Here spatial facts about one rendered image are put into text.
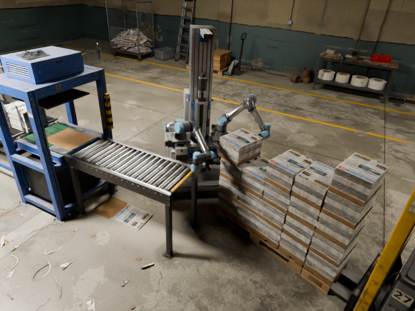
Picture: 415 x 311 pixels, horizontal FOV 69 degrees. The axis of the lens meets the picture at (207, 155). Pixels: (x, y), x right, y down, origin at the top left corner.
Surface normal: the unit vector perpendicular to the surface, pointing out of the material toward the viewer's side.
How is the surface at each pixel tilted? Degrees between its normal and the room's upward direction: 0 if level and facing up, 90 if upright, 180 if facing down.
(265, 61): 90
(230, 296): 0
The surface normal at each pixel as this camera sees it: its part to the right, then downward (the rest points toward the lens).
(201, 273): 0.05, -0.86
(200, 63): 0.15, 0.51
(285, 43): -0.46, 0.44
